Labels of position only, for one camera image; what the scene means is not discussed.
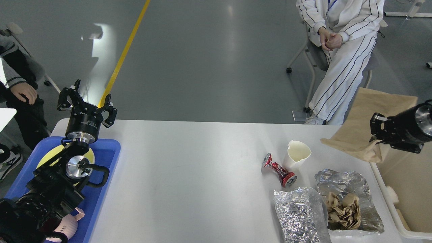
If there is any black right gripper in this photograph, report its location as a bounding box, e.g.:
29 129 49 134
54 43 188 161
369 103 432 154

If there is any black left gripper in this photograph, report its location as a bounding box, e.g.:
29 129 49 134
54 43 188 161
57 80 117 144

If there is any brown paper bag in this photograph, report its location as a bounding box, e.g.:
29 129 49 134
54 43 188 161
321 88 418 163

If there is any yellow plastic plate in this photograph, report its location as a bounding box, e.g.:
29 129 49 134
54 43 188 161
37 145 95 181

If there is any silver foil bag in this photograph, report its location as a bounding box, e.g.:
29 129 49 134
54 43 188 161
314 169 385 236
274 187 331 243

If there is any white paper cup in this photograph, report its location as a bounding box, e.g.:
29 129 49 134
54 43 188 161
282 140 312 172

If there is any pink HOME mug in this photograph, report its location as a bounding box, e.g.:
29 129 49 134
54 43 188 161
45 207 85 240

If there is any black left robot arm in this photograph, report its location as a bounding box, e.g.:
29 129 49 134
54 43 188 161
1 80 117 243

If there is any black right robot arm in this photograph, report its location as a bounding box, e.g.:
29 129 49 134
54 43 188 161
369 100 432 154

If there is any white plastic bin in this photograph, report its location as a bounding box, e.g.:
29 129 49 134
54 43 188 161
371 142 432 240

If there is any blue plastic tray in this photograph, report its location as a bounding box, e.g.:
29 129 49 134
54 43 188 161
5 136 121 243

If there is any grey chair at left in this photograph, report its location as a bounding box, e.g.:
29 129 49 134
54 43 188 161
1 23 61 93

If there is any standing person in dark clothes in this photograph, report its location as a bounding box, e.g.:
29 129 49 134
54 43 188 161
0 34 51 183

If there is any white side table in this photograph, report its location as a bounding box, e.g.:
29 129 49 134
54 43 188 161
0 108 17 132

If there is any crumpled brown paper ball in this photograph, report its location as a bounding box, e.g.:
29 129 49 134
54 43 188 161
325 192 361 230

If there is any grey rolling chair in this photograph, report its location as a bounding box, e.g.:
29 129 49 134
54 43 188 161
286 21 379 113

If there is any seated person in white tracksuit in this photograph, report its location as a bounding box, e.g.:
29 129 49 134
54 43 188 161
296 0 385 125

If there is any crushed red soda can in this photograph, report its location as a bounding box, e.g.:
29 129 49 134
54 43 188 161
261 153 297 188

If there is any crumpled silver foil bag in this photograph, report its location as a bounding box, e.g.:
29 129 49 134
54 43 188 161
274 187 331 243

